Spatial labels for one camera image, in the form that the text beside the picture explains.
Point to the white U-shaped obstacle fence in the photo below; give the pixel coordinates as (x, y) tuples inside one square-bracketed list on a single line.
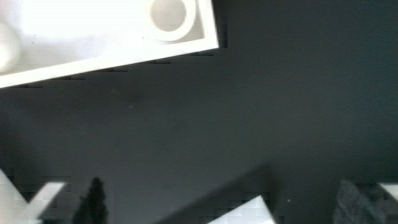
[(250, 213)]

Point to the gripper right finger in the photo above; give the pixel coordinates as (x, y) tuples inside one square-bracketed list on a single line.
[(364, 204)]

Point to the white square table top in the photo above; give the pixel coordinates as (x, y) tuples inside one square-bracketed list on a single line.
[(81, 35)]

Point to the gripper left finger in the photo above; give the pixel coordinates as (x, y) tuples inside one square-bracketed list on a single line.
[(19, 211)]

